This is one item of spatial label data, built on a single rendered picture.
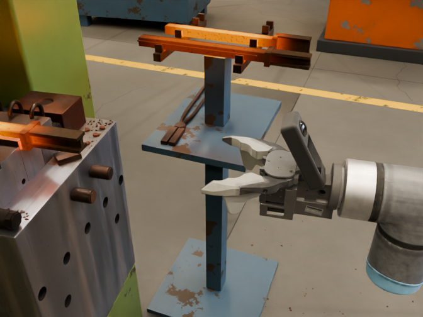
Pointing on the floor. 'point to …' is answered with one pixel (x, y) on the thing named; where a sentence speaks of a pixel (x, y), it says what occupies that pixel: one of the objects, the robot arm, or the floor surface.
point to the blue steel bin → (141, 10)
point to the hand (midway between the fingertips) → (211, 158)
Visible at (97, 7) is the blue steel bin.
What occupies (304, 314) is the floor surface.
